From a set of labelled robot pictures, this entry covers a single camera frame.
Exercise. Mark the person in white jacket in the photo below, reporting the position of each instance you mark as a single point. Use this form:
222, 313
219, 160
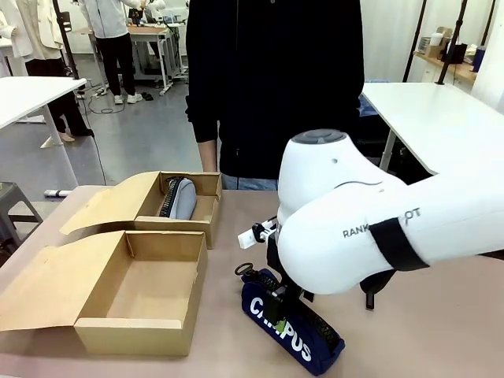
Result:
39, 27

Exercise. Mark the right gripper black finger green mount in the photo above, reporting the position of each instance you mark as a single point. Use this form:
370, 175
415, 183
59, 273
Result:
275, 309
308, 296

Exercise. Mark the empty-lidded large cardboard box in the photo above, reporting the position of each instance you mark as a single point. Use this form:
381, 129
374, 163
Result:
138, 283

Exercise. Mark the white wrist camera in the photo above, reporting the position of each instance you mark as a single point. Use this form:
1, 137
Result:
248, 239

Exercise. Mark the wooden shelf board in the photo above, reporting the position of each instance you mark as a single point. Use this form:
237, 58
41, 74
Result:
460, 69

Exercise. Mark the grey metal stool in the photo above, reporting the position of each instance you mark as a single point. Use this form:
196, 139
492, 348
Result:
15, 197

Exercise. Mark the black stand pole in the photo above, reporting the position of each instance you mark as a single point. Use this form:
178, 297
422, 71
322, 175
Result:
67, 43
415, 39
453, 43

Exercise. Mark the brown carton on shelf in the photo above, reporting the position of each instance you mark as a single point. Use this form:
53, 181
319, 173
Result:
435, 50

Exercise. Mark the person in grey hoodie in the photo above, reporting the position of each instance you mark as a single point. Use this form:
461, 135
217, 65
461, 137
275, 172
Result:
106, 19

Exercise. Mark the blue CAMPUS pencil case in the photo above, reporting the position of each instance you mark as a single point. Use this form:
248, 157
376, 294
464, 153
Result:
283, 354

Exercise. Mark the person's right forearm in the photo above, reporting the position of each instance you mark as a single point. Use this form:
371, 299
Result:
208, 157

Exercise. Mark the background work desk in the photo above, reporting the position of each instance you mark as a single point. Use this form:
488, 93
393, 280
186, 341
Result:
157, 33

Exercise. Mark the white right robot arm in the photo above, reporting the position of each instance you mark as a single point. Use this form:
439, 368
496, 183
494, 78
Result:
334, 236

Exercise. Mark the small cardboard box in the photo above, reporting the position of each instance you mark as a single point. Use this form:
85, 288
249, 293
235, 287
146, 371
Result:
118, 201

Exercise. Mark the white table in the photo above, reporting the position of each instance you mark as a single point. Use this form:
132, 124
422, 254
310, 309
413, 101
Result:
425, 114
31, 94

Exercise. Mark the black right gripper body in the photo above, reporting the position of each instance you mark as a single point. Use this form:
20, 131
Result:
275, 256

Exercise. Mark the person in black hoodie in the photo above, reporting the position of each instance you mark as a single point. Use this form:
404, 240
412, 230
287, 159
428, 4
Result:
275, 78

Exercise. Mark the grey pencil case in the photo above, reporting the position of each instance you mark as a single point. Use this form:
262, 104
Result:
185, 201

